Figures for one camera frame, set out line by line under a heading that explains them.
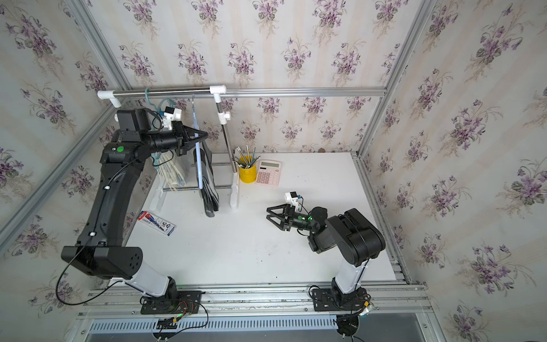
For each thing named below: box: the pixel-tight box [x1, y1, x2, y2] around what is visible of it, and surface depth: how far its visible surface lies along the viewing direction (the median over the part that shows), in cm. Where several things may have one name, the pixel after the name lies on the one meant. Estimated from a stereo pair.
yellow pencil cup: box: [238, 165, 258, 184], surface depth 108 cm
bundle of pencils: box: [235, 145, 261, 169], surface depth 106 cm
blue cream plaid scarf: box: [155, 152, 187, 192], surface depth 90 cm
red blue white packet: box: [136, 210, 177, 237], surface depth 92 cm
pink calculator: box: [254, 159, 282, 188], surface depth 110 cm
